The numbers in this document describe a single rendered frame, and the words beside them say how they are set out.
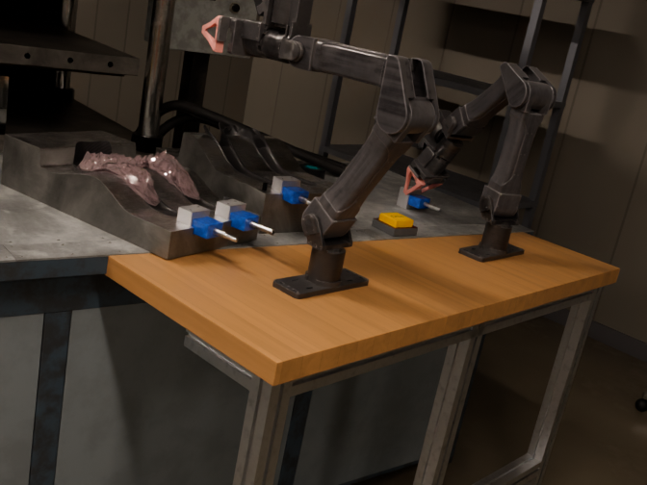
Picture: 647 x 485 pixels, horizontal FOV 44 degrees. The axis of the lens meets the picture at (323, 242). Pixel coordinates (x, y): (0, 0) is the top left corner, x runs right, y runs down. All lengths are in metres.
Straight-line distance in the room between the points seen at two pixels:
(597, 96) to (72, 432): 2.98
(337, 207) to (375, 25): 3.40
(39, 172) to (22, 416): 0.49
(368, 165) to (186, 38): 1.26
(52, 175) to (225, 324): 0.60
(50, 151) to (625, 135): 2.82
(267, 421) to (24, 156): 0.82
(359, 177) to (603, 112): 2.70
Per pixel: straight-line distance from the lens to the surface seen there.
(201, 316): 1.28
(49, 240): 1.52
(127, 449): 1.78
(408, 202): 2.19
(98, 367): 1.64
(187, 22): 2.52
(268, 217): 1.72
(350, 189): 1.39
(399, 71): 1.30
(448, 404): 1.71
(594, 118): 4.00
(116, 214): 1.57
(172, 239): 1.48
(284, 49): 1.48
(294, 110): 5.16
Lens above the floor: 1.31
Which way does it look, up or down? 17 degrees down
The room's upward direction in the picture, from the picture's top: 11 degrees clockwise
